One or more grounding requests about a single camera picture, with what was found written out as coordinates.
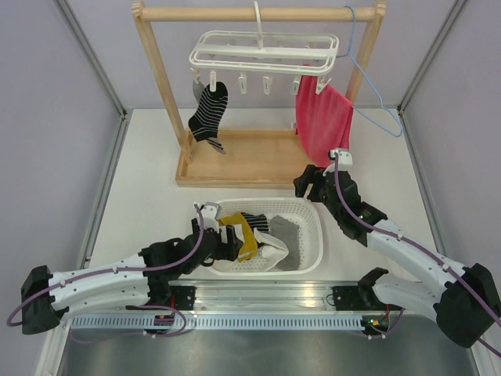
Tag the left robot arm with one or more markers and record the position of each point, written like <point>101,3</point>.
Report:
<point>139,281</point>

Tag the yellow bear sock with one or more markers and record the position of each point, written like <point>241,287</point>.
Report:
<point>250,245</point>

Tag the right aluminium frame post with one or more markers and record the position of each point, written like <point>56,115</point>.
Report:
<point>444,30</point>

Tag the white plastic clip hanger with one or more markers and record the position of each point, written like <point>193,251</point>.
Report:
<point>267,53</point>

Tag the black white-striped sock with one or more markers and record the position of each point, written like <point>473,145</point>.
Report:
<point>259,222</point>
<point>209,113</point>

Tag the white sock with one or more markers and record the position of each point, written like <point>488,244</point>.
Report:
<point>271,250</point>
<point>224,266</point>

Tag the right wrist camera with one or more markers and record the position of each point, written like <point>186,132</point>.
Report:
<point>341,157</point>

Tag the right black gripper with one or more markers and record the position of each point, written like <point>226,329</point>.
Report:
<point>312,174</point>

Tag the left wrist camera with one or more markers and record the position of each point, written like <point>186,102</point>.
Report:
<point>207,215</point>

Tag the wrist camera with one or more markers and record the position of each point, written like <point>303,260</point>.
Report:
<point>207,215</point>
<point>341,157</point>

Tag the white perforated plastic basket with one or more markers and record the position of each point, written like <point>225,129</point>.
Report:
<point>295,210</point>

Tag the white slotted cable duct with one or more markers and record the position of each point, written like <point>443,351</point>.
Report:
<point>220,321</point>

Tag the wooden clothes rack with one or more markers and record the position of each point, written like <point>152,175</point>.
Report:
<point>257,158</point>

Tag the pink towel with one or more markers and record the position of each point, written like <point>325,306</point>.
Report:
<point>323,120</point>

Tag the blue wire hanger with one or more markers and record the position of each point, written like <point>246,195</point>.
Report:
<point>349,53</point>

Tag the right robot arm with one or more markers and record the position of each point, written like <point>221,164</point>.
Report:
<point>463,301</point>

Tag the aluminium mounting rail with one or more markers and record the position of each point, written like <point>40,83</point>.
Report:
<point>264,297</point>

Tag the aluminium frame post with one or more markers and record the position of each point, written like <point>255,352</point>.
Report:
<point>444,30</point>
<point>89,53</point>

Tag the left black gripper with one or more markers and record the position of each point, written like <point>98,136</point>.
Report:
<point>230,249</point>

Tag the grey striped-cuff sock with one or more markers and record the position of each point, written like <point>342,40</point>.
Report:
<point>217,145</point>
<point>287,232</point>

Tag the left aluminium frame post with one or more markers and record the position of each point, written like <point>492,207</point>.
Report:
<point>89,53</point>

